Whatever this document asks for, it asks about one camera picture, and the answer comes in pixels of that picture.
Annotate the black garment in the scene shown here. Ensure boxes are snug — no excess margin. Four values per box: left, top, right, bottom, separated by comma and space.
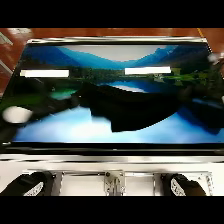
77, 81, 189, 133

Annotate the silver frame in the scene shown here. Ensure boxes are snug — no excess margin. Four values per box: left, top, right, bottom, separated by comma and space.
0, 151, 224, 197

